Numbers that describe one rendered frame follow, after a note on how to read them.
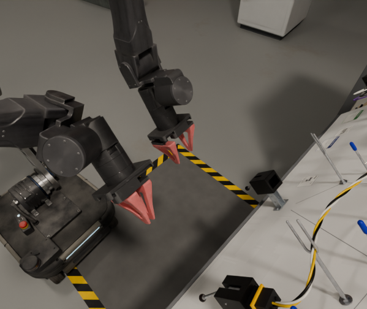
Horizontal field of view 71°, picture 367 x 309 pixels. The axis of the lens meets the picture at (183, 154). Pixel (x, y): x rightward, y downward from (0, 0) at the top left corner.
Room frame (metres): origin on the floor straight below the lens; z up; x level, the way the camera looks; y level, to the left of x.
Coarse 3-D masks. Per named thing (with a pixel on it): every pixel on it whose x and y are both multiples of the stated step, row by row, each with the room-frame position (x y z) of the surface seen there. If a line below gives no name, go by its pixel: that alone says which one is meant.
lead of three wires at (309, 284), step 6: (312, 252) 0.12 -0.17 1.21; (312, 258) 0.11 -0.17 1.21; (312, 264) 0.11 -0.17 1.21; (312, 270) 0.10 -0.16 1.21; (312, 276) 0.09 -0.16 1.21; (306, 288) 0.08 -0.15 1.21; (300, 294) 0.07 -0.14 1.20; (306, 294) 0.07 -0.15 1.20; (294, 300) 0.07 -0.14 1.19; (300, 300) 0.07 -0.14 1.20; (276, 306) 0.07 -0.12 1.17; (282, 306) 0.06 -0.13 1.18; (288, 306) 0.06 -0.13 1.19
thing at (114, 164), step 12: (120, 144) 0.29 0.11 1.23; (108, 156) 0.26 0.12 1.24; (120, 156) 0.27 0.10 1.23; (96, 168) 0.25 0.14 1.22; (108, 168) 0.25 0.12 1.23; (120, 168) 0.25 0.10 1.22; (132, 168) 0.26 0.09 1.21; (144, 168) 0.27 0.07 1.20; (108, 180) 0.24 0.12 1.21; (120, 180) 0.24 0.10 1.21; (96, 192) 0.23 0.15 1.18; (108, 192) 0.21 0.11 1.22
